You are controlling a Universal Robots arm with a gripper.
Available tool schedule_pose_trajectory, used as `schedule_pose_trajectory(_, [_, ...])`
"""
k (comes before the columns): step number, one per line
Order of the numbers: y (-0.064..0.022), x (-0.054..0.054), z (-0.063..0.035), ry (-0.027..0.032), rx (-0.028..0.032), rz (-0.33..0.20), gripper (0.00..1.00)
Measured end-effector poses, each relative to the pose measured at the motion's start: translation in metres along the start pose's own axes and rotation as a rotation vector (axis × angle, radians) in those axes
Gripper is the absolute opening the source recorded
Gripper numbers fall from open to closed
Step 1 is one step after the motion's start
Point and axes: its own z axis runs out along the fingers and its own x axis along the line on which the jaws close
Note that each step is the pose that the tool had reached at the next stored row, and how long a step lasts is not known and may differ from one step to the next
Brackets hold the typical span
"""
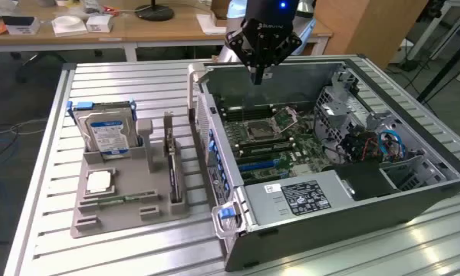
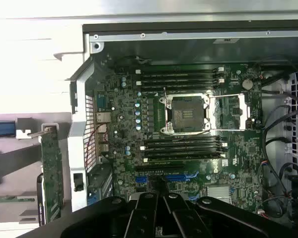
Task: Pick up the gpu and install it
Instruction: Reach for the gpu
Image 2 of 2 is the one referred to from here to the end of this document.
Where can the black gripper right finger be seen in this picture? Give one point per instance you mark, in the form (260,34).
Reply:
(186,218)

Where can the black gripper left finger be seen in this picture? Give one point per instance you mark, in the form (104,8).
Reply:
(141,218)

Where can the silver finned chipset heatsink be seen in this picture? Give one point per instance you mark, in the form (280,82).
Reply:
(217,192)

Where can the blue expansion slot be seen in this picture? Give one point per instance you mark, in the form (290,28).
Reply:
(178,178)

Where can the black expansion slot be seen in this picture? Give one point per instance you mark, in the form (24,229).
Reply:
(161,166)

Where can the RAM slot white latches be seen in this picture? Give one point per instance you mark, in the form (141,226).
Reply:
(178,71)
(183,145)
(183,156)
(178,82)

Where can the RAM slot black latches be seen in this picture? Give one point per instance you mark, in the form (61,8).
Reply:
(183,151)
(183,140)
(178,76)

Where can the thin metal locking lever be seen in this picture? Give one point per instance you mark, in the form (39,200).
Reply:
(166,93)
(192,136)

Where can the green motherboard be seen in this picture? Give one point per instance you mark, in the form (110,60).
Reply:
(248,148)

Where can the black open PC case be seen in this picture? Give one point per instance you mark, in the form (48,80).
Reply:
(77,148)

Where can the CPU socket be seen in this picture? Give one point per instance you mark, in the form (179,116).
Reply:
(186,114)

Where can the grey parts rack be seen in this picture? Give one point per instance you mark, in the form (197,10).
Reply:
(63,148)

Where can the metal socket cover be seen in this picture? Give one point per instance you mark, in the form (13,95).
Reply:
(214,116)

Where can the green RAM stick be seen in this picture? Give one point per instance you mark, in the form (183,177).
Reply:
(12,198)

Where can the silver coin battery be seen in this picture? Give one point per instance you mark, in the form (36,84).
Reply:
(247,84)

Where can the hard disk blue rails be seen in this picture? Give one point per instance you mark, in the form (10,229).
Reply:
(2,129)

